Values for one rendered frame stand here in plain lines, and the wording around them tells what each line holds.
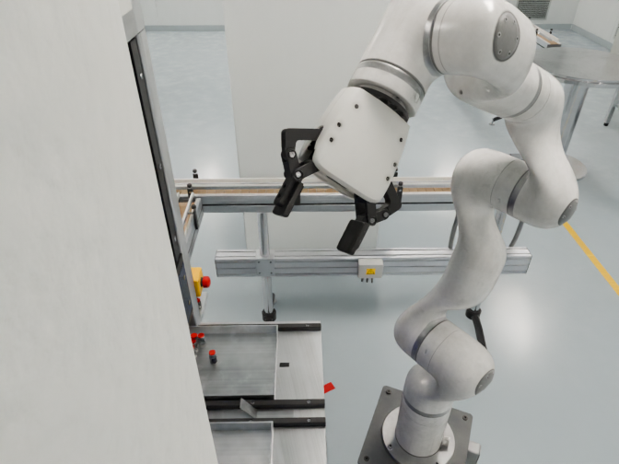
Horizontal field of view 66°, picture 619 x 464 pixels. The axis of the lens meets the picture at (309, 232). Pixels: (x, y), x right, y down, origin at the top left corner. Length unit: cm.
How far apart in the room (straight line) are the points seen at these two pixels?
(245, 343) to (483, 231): 87
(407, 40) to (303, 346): 115
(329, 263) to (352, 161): 191
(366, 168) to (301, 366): 104
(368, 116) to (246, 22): 201
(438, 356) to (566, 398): 179
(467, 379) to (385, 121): 65
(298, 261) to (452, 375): 147
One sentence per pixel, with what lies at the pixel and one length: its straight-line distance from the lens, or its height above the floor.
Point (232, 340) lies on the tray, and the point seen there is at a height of 88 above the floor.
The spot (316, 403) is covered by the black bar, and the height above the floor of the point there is 90.
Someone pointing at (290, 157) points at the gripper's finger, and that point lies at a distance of 50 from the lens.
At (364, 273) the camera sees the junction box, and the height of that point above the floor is 49.
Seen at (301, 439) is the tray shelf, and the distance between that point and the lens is 136.
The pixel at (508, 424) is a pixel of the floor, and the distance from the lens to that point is 259.
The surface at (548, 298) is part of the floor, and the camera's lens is 330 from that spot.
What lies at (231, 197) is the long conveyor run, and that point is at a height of 92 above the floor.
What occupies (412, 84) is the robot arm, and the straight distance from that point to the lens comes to 54.
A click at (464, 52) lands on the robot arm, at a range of 52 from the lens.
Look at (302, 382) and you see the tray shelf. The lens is 145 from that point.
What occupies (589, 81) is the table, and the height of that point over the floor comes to 92.
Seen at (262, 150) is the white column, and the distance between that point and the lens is 272.
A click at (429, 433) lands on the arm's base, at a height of 98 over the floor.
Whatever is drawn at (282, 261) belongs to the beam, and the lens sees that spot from 240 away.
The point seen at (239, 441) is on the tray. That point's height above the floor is 88.
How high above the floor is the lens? 205
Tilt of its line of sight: 36 degrees down
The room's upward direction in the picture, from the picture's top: straight up
